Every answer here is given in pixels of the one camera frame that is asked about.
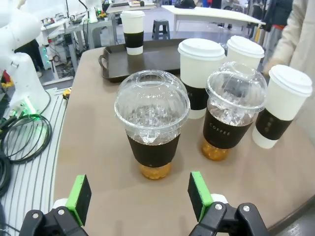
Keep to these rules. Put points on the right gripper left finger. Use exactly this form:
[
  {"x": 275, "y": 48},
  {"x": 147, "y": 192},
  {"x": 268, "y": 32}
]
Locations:
[{"x": 78, "y": 196}]

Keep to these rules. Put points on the iced coffee cup dome lid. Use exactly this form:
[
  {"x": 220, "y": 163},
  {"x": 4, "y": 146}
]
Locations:
[
  {"x": 226, "y": 132},
  {"x": 152, "y": 147}
]

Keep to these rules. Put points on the grey plastic step stool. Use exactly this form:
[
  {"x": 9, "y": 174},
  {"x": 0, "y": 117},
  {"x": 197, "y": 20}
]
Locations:
[{"x": 161, "y": 28}]

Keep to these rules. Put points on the yellow black small tool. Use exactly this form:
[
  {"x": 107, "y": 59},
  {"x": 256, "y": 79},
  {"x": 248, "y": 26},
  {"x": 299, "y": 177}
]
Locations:
[{"x": 66, "y": 93}]

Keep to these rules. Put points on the grey workbench desk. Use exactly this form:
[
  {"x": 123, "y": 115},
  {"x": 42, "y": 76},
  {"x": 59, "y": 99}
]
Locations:
[{"x": 81, "y": 29}]

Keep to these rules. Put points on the white robot part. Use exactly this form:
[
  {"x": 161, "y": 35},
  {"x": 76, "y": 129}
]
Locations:
[{"x": 91, "y": 9}]

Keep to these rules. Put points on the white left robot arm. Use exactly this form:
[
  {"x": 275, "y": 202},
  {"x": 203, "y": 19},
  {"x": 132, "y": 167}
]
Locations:
[{"x": 22, "y": 68}]

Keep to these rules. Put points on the person in beige coat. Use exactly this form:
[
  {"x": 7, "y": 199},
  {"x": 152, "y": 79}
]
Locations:
[{"x": 302, "y": 32}]

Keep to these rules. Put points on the person's left hand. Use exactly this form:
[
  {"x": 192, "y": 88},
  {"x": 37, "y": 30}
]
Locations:
[{"x": 272, "y": 66}]

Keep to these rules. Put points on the dark brown serving tray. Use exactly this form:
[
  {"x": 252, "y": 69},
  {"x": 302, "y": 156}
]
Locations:
[{"x": 152, "y": 61}]

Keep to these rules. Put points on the white paper cup black sleeve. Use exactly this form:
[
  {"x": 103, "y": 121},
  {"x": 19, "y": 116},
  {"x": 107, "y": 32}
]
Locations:
[
  {"x": 246, "y": 52},
  {"x": 133, "y": 24},
  {"x": 197, "y": 66},
  {"x": 280, "y": 98}
]

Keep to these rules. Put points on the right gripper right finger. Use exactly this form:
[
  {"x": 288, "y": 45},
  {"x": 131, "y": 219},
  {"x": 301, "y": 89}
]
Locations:
[{"x": 199, "y": 196}]

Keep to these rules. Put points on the long white table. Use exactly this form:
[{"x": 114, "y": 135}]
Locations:
[{"x": 211, "y": 14}]

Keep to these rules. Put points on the grey slotted mounting plate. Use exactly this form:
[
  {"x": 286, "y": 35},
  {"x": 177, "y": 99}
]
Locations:
[{"x": 32, "y": 186}]

